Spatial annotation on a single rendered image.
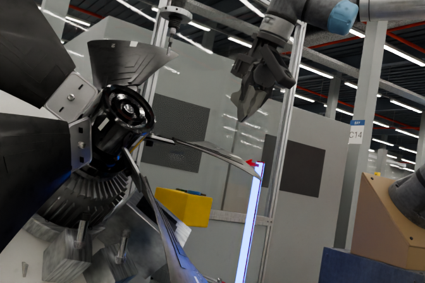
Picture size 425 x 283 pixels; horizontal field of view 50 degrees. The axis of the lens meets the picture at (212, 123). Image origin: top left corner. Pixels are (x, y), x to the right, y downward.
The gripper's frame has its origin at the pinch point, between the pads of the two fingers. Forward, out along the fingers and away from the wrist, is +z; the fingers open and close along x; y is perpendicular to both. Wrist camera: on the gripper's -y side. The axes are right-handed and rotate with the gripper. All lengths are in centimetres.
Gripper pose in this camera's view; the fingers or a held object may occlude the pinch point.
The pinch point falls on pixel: (244, 117)
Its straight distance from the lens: 108.9
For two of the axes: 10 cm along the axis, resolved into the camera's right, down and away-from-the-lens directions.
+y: -5.7, -3.2, 7.6
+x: -7.2, -2.4, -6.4
